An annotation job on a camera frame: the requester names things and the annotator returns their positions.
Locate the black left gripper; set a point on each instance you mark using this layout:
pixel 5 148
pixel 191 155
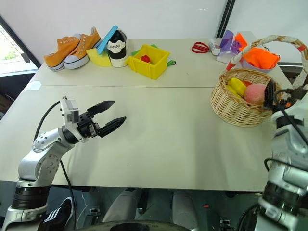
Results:
pixel 85 125

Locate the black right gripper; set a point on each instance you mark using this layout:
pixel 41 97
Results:
pixel 281 99

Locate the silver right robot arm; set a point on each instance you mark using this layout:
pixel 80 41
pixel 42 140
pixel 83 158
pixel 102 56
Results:
pixel 286 168

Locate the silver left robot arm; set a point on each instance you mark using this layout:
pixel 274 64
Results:
pixel 36 156

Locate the pink toy peach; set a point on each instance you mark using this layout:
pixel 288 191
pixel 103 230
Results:
pixel 255 94

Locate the small orange toy fruit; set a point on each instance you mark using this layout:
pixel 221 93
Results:
pixel 247 83

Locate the orange cloth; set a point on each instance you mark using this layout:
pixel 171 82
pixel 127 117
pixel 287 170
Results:
pixel 261 57

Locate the white bowl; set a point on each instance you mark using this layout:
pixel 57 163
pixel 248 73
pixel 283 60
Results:
pixel 250 66

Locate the yellow toy banana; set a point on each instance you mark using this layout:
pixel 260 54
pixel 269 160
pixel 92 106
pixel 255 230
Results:
pixel 234 87

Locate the yellow foam block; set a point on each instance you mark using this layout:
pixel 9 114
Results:
pixel 98 57

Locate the yellow plastic bin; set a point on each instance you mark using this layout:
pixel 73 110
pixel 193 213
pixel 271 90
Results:
pixel 149 68

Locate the black and white sneaker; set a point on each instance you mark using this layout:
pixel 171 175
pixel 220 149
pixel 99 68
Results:
pixel 116 49

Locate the red toy fruit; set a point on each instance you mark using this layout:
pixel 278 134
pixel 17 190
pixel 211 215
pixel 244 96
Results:
pixel 145 59

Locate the orange plastic piece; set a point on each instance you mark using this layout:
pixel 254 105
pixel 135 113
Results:
pixel 241 39

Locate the green paper sheet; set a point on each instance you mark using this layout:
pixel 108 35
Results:
pixel 136 51

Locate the orange canvas sneaker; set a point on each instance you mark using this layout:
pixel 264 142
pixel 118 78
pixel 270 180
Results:
pixel 80 50
pixel 57 56

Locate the purple plastic package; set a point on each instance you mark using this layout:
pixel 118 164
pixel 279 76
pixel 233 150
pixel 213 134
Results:
pixel 227 45

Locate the blue flat board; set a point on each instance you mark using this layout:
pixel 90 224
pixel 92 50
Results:
pixel 106 41

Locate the small green clip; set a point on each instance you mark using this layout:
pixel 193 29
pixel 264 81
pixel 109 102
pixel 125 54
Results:
pixel 171 63

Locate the white squeezed tube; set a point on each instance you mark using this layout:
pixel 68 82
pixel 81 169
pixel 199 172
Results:
pixel 214 47

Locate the grey rounded leg shape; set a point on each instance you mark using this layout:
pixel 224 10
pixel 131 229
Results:
pixel 120 207
pixel 184 208

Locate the black shoe with white stripes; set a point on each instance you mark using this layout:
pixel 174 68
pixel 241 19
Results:
pixel 56 214

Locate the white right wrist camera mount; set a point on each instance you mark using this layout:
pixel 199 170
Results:
pixel 288 116

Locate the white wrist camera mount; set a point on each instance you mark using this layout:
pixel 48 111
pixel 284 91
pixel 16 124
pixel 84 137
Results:
pixel 69 113
pixel 288 116

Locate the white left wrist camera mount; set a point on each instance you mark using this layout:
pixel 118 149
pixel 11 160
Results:
pixel 69 113

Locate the black vertical wall post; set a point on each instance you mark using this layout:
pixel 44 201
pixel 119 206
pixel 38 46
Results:
pixel 226 16

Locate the black window frame bar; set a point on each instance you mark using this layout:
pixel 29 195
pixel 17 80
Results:
pixel 16 42

